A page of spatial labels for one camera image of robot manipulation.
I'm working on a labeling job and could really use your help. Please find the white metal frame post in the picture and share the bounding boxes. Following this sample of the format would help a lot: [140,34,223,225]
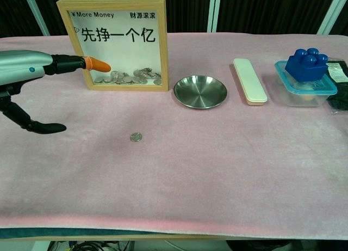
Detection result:
[21,0,50,36]
[207,0,221,33]
[316,0,346,35]

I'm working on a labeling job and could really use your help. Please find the black floor cable tangle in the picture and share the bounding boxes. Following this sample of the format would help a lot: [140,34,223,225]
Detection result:
[48,240,133,251]

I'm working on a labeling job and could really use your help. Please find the left robot hand orange fingertip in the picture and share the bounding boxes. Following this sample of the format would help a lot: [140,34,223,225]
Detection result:
[0,50,111,134]

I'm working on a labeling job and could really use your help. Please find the teal cloth under tablecloth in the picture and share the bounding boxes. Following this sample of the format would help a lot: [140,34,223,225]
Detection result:
[0,227,175,240]

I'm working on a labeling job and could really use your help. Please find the wooden frame money box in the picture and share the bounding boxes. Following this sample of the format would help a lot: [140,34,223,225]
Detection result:
[56,0,170,92]

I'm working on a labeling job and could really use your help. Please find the black gloves in plastic bag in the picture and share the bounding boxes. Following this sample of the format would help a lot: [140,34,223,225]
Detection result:
[325,56,348,115]

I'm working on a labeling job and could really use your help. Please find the pile of coins inside box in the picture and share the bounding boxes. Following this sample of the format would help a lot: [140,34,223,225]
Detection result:
[94,67,163,85]

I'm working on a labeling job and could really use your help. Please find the white pink pencil case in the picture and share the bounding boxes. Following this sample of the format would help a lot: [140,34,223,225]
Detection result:
[232,58,269,107]

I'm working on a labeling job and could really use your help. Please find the clear container blue lid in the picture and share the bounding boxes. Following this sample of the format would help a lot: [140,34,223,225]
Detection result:
[274,60,338,108]

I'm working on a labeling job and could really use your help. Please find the pink tablecloth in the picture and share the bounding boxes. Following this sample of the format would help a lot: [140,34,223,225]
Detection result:
[0,32,348,237]

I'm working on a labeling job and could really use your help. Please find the round stainless steel plate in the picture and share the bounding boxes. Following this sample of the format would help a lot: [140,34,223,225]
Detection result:
[173,75,228,109]

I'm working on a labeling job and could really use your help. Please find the blue toy building block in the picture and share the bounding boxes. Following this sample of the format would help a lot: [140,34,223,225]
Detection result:
[284,47,329,83]

